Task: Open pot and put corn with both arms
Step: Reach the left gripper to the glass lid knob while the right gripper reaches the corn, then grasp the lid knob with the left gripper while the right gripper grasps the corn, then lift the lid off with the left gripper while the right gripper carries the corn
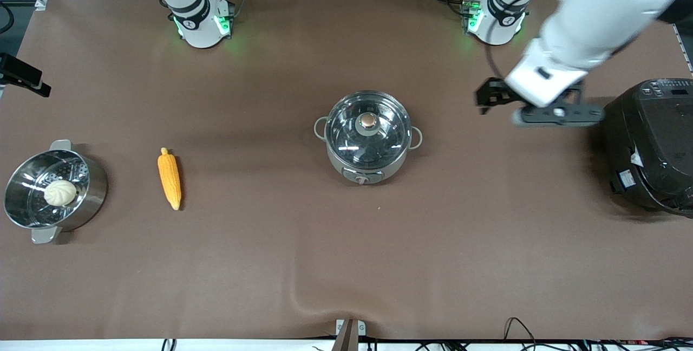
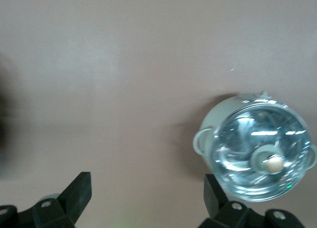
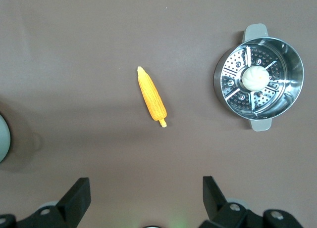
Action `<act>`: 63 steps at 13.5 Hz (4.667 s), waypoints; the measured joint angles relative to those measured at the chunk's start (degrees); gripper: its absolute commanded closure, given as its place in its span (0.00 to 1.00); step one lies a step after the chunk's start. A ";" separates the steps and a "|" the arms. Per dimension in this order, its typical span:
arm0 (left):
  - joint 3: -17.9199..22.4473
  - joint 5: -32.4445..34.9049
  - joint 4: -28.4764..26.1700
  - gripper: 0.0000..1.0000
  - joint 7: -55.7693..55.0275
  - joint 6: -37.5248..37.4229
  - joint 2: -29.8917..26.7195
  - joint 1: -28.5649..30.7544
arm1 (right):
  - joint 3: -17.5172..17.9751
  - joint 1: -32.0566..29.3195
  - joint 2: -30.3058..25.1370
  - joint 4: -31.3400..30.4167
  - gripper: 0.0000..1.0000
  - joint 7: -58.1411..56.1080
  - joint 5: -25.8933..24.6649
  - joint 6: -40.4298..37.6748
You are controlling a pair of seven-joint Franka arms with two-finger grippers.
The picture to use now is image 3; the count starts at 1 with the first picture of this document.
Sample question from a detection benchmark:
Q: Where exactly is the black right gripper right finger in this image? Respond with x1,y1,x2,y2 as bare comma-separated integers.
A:
199,175,248,228

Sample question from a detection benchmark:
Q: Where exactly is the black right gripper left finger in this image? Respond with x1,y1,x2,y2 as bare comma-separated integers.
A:
23,177,92,228

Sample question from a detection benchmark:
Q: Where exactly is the yellow toy corn cob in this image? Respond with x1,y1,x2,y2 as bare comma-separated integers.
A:
137,66,168,128

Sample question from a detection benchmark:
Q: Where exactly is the steel cooking pot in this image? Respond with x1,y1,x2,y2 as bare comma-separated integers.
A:
0,114,12,163

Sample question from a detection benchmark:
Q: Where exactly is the perforated steel steamer insert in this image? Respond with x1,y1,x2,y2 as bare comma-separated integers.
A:
221,46,285,115

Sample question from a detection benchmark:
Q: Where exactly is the white steamed bun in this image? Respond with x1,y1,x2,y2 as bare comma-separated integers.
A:
242,66,270,91

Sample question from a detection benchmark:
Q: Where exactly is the steel steamer pot with handles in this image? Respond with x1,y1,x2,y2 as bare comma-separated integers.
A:
213,23,305,132

